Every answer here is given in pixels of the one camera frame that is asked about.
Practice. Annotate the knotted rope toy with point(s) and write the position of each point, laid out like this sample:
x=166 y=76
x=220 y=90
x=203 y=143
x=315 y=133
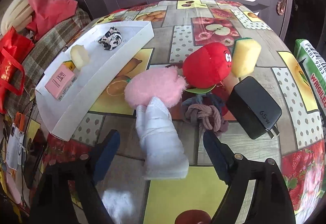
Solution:
x=207 y=111

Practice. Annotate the yellow green scrub sponge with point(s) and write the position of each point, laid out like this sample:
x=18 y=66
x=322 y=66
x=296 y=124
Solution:
x=245 y=55

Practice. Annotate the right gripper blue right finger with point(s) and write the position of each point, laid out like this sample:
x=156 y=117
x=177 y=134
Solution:
x=220 y=155

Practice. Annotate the white cardboard tray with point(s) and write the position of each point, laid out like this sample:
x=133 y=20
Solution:
x=61 y=118

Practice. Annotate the red bag behind table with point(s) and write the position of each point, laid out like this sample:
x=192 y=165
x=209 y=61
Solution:
x=117 y=11

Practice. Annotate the black 65W charger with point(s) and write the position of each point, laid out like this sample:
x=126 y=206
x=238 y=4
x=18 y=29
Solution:
x=253 y=107

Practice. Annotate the pink tissue pack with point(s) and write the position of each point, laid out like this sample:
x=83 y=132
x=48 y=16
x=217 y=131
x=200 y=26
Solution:
x=60 y=82

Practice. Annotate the white cloth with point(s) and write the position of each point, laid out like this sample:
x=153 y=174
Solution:
x=164 y=152

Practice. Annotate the leopard print scrunchie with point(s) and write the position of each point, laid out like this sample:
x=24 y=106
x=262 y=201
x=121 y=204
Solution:
x=111 y=39

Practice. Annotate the yellow round sponge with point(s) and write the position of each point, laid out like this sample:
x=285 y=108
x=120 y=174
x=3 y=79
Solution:
x=79 y=56

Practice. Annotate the red gift bag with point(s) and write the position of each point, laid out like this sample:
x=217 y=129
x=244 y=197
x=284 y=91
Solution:
x=14 y=49

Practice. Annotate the pink fluffy plush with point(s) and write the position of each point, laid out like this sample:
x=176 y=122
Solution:
x=160 y=82

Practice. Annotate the plaid sofa cover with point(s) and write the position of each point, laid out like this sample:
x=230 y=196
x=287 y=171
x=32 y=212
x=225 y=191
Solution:
x=40 y=57

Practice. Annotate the pink red plastic bag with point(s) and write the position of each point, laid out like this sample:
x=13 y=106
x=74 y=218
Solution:
x=48 y=13

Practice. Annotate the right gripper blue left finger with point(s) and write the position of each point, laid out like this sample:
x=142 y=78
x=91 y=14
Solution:
x=102 y=155

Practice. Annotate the red apple plush toy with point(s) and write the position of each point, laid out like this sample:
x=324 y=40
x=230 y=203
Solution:
x=207 y=66

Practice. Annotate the green Doublemint pillow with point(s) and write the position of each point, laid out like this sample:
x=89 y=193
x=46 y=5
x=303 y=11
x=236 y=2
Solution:
x=313 y=66

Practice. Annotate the white foam strips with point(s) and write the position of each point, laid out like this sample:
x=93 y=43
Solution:
x=18 y=15

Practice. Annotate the white device with ring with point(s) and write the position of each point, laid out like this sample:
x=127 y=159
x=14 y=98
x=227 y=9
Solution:
x=15 y=148

